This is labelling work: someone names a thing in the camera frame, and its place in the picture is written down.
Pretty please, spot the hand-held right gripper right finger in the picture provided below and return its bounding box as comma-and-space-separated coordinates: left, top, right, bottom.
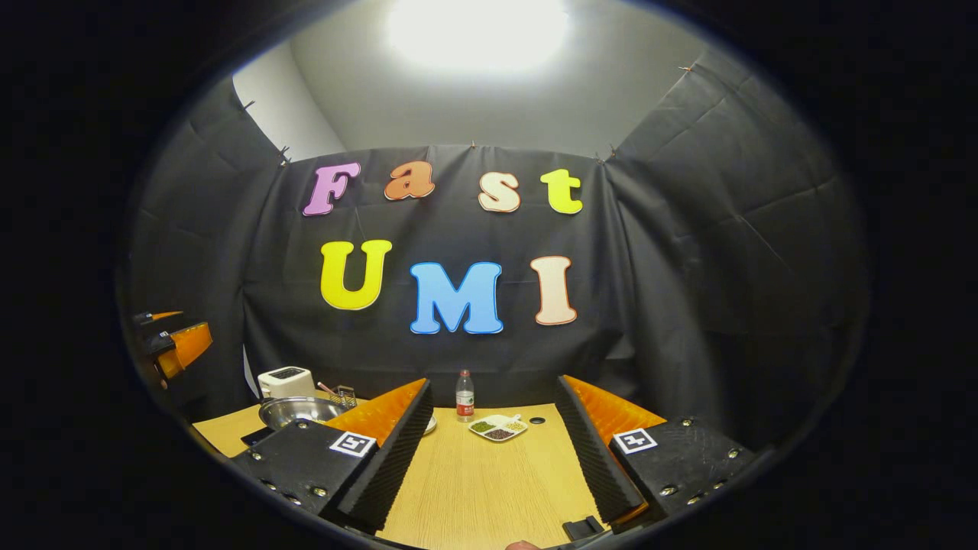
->
554, 374, 757, 532

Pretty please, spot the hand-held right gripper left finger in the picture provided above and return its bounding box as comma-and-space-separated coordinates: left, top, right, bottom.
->
229, 378, 434, 534

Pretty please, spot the steel pot with black handles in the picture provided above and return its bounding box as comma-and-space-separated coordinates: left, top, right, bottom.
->
258, 396, 352, 431

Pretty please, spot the white divided dish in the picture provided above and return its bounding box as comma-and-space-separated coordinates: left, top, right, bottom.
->
468, 414, 529, 442

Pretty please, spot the white toaster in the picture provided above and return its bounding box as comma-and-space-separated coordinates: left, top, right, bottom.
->
257, 367, 316, 400

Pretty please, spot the black backdrop cloth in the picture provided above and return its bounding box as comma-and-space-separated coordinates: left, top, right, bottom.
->
118, 50, 872, 459

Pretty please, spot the large ceiling light panel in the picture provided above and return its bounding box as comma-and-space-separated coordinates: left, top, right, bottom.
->
386, 0, 570, 73

